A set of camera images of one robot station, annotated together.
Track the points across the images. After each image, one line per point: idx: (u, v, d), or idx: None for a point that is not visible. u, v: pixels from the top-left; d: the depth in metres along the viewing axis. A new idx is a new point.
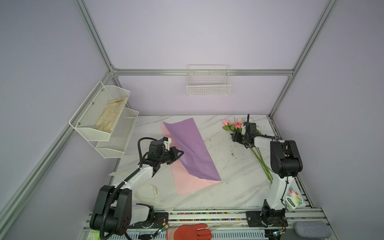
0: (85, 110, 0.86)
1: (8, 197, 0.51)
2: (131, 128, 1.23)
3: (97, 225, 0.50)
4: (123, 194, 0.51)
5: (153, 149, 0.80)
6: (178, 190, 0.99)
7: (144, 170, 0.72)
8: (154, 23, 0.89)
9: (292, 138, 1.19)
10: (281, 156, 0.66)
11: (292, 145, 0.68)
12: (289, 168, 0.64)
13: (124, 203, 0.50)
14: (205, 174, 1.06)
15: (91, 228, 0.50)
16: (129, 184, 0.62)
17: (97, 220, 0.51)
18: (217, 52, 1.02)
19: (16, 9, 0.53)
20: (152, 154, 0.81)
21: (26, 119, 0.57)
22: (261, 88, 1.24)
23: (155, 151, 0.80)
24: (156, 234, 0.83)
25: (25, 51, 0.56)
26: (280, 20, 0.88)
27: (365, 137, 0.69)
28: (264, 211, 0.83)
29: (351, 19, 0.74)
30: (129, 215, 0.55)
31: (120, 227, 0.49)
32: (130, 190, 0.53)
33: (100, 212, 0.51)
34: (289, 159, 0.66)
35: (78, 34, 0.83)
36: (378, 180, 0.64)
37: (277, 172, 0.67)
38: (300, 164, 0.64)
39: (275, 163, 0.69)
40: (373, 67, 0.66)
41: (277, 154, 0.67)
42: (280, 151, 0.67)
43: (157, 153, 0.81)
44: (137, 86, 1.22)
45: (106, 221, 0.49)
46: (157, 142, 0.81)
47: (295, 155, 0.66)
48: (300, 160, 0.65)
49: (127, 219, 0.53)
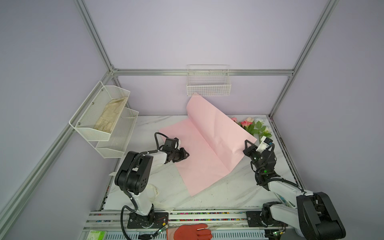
0: (85, 111, 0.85)
1: (9, 196, 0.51)
2: (131, 129, 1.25)
3: (120, 182, 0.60)
4: (146, 157, 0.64)
5: (169, 142, 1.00)
6: (189, 191, 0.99)
7: (158, 153, 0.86)
8: (153, 22, 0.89)
9: (292, 138, 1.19)
10: (316, 221, 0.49)
11: (324, 200, 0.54)
12: (326, 237, 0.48)
13: (146, 165, 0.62)
14: (212, 167, 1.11)
15: (115, 183, 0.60)
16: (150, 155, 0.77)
17: (120, 179, 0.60)
18: (218, 52, 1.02)
19: (15, 10, 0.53)
20: (167, 147, 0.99)
21: (26, 119, 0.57)
22: (261, 88, 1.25)
23: (169, 145, 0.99)
24: (156, 234, 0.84)
25: (24, 50, 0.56)
26: (280, 19, 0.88)
27: (366, 137, 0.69)
28: (264, 211, 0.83)
29: (350, 19, 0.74)
30: (146, 179, 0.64)
31: (139, 186, 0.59)
32: (151, 156, 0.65)
33: (124, 171, 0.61)
34: (326, 223, 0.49)
35: (78, 34, 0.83)
36: (377, 180, 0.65)
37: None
38: (342, 232, 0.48)
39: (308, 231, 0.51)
40: (374, 66, 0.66)
41: (310, 218, 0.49)
42: (313, 212, 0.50)
43: (171, 146, 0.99)
44: (137, 86, 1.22)
45: (128, 179, 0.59)
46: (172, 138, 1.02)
47: (332, 216, 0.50)
48: (340, 225, 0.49)
49: (144, 181, 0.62)
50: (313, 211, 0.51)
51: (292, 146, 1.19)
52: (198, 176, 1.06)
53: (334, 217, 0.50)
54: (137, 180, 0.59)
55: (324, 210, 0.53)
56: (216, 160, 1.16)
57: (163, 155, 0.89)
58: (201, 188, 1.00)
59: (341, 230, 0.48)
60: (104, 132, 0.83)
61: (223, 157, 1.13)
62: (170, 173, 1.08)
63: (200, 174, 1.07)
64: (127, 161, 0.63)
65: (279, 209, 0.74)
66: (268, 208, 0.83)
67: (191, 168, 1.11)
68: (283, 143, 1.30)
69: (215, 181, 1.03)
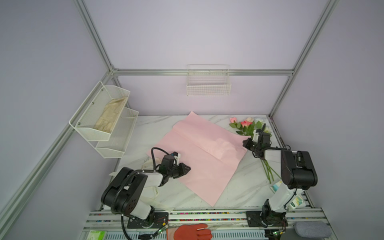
0: (85, 111, 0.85)
1: (9, 196, 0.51)
2: (131, 129, 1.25)
3: (107, 201, 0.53)
4: (140, 176, 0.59)
5: (166, 162, 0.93)
6: (193, 189, 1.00)
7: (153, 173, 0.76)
8: (153, 22, 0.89)
9: (292, 138, 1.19)
10: (292, 166, 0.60)
11: (305, 155, 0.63)
12: (299, 177, 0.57)
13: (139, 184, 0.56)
14: (216, 169, 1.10)
15: (102, 201, 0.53)
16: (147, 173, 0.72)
17: (108, 197, 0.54)
18: (218, 52, 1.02)
19: (16, 10, 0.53)
20: (164, 167, 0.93)
21: (26, 119, 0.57)
22: (261, 88, 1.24)
23: (166, 165, 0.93)
24: (156, 234, 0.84)
25: (24, 50, 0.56)
26: (281, 19, 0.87)
27: (366, 137, 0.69)
28: (264, 209, 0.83)
29: (350, 19, 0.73)
30: (135, 200, 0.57)
31: (126, 207, 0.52)
32: (146, 175, 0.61)
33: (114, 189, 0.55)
34: (302, 170, 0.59)
35: (78, 33, 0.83)
36: (376, 180, 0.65)
37: (287, 184, 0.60)
38: (314, 177, 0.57)
39: (286, 175, 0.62)
40: (374, 66, 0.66)
41: (287, 163, 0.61)
42: (291, 160, 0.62)
43: (168, 166, 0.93)
44: (137, 86, 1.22)
45: (116, 199, 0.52)
46: (169, 157, 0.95)
47: (308, 166, 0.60)
48: (314, 172, 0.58)
49: (133, 202, 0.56)
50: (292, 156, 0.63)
51: (292, 146, 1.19)
52: (209, 181, 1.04)
53: (310, 167, 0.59)
54: (126, 200, 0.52)
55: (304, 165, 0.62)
56: (219, 161, 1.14)
57: (158, 178, 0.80)
58: (218, 194, 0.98)
59: (313, 176, 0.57)
60: (104, 132, 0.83)
61: (227, 160, 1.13)
62: None
63: (211, 179, 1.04)
64: (119, 178, 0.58)
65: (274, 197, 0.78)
66: (269, 206, 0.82)
67: (196, 172, 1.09)
68: (283, 143, 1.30)
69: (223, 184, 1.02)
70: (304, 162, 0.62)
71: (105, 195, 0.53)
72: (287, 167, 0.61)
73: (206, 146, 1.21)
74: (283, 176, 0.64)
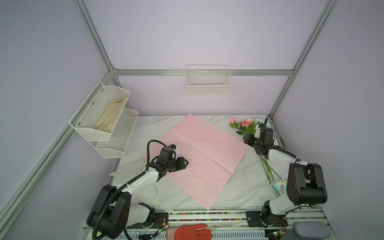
0: (85, 111, 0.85)
1: (9, 196, 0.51)
2: (131, 129, 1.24)
3: (93, 223, 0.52)
4: (122, 196, 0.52)
5: (164, 154, 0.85)
6: (189, 192, 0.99)
7: (145, 176, 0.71)
8: (153, 22, 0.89)
9: (292, 138, 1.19)
10: (303, 186, 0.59)
11: (316, 170, 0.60)
12: (309, 198, 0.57)
13: (120, 207, 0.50)
14: (214, 171, 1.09)
15: (88, 224, 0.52)
16: (130, 187, 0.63)
17: (94, 218, 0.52)
18: (218, 52, 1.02)
19: (16, 10, 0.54)
20: (162, 160, 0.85)
21: (26, 119, 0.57)
22: (261, 88, 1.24)
23: (164, 157, 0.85)
24: (156, 234, 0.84)
25: (22, 50, 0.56)
26: (281, 19, 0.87)
27: (366, 137, 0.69)
28: (264, 210, 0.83)
29: (350, 19, 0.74)
30: (125, 219, 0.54)
31: (113, 230, 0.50)
32: (130, 193, 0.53)
33: (97, 211, 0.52)
34: (312, 188, 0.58)
35: (78, 33, 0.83)
36: (376, 179, 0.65)
37: (295, 201, 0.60)
38: (323, 195, 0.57)
39: (294, 192, 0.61)
40: (374, 66, 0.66)
41: (297, 183, 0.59)
42: (301, 179, 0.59)
43: (167, 159, 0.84)
44: (138, 86, 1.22)
45: (101, 221, 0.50)
46: (168, 149, 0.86)
47: (319, 184, 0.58)
48: (323, 190, 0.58)
49: (122, 222, 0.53)
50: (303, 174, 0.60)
51: (292, 147, 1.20)
52: (207, 182, 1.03)
53: (320, 185, 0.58)
54: (111, 223, 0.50)
55: (313, 179, 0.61)
56: (218, 163, 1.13)
57: (154, 176, 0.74)
58: (214, 197, 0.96)
59: (323, 196, 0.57)
60: (104, 132, 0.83)
61: (223, 163, 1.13)
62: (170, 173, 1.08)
63: (209, 181, 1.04)
64: (101, 200, 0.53)
65: (276, 203, 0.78)
66: (268, 207, 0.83)
67: (195, 173, 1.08)
68: (283, 143, 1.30)
69: (220, 187, 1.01)
70: (314, 178, 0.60)
71: (91, 217, 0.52)
72: (297, 186, 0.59)
73: (202, 149, 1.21)
74: (291, 190, 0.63)
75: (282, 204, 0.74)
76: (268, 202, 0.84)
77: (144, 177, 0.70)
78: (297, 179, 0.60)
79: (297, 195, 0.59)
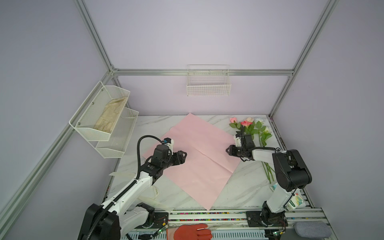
0: (85, 111, 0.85)
1: (8, 197, 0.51)
2: (131, 129, 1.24)
3: None
4: (110, 217, 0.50)
5: (158, 154, 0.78)
6: (188, 192, 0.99)
7: (136, 186, 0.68)
8: (153, 23, 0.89)
9: (292, 138, 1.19)
10: (287, 169, 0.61)
11: (295, 154, 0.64)
12: (297, 181, 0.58)
13: (109, 227, 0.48)
14: (214, 171, 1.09)
15: None
16: (118, 204, 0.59)
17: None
18: (218, 52, 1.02)
19: (16, 11, 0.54)
20: (156, 159, 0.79)
21: (27, 119, 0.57)
22: (261, 88, 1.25)
23: (159, 158, 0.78)
24: (156, 234, 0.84)
25: (22, 50, 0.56)
26: (281, 19, 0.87)
27: (365, 137, 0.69)
28: (264, 212, 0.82)
29: (350, 19, 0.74)
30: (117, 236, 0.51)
31: None
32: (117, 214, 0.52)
33: (86, 231, 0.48)
34: (296, 171, 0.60)
35: (77, 33, 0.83)
36: (376, 179, 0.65)
37: (285, 187, 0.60)
38: (308, 176, 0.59)
39: (282, 179, 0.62)
40: (374, 67, 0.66)
41: (282, 167, 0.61)
42: (285, 163, 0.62)
43: (161, 160, 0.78)
44: (138, 86, 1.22)
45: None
46: (162, 149, 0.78)
47: (301, 165, 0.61)
48: (307, 170, 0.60)
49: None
50: (286, 160, 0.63)
51: (292, 147, 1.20)
52: (206, 183, 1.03)
53: (303, 167, 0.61)
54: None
55: (295, 164, 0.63)
56: (218, 163, 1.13)
57: (148, 181, 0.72)
58: (214, 198, 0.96)
59: (308, 176, 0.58)
60: (104, 132, 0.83)
61: (223, 163, 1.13)
62: (170, 173, 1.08)
63: (209, 181, 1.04)
64: (89, 219, 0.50)
65: (272, 199, 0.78)
66: (268, 208, 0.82)
67: (195, 173, 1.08)
68: (283, 143, 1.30)
69: (219, 187, 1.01)
70: (296, 162, 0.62)
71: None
72: (283, 172, 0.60)
73: (202, 149, 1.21)
74: (279, 179, 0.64)
75: (278, 198, 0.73)
76: (266, 203, 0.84)
77: (134, 187, 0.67)
78: (281, 165, 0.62)
79: (285, 181, 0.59)
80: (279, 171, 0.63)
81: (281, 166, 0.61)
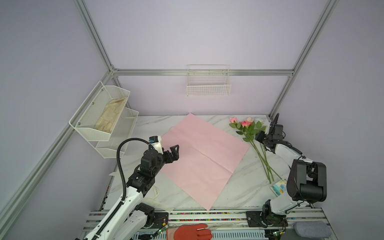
0: (85, 110, 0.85)
1: (8, 197, 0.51)
2: (131, 129, 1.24)
3: None
4: None
5: (146, 164, 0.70)
6: (188, 192, 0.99)
7: (125, 207, 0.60)
8: (153, 22, 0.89)
9: (292, 138, 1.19)
10: (302, 180, 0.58)
11: (320, 169, 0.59)
12: (308, 194, 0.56)
13: None
14: (213, 171, 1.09)
15: None
16: (103, 235, 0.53)
17: None
18: (218, 52, 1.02)
19: (15, 11, 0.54)
20: (145, 168, 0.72)
21: (26, 119, 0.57)
22: (261, 88, 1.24)
23: (147, 167, 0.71)
24: (156, 234, 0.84)
25: (22, 50, 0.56)
26: (281, 18, 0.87)
27: (365, 137, 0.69)
28: (265, 209, 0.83)
29: (350, 19, 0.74)
30: None
31: None
32: None
33: None
34: (312, 185, 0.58)
35: (77, 33, 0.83)
36: (376, 179, 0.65)
37: (292, 196, 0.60)
38: (323, 194, 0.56)
39: (292, 187, 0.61)
40: (373, 67, 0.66)
41: (298, 177, 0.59)
42: (303, 174, 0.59)
43: (150, 169, 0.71)
44: (137, 86, 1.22)
45: None
46: (149, 157, 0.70)
47: (320, 182, 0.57)
48: (324, 188, 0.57)
49: None
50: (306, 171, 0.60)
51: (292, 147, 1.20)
52: (206, 183, 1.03)
53: (322, 184, 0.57)
54: None
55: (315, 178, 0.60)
56: (218, 163, 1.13)
57: (136, 198, 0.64)
58: (214, 198, 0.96)
59: (323, 194, 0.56)
60: (104, 132, 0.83)
61: (223, 163, 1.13)
62: (170, 173, 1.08)
63: (209, 181, 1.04)
64: None
65: (277, 200, 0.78)
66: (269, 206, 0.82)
67: (195, 173, 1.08)
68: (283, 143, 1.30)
69: (219, 187, 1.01)
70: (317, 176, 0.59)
71: None
72: (296, 181, 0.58)
73: (202, 149, 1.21)
74: (289, 186, 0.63)
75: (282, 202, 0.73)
76: (269, 201, 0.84)
77: (121, 210, 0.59)
78: (297, 175, 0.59)
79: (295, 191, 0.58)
80: (292, 179, 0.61)
81: (296, 176, 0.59)
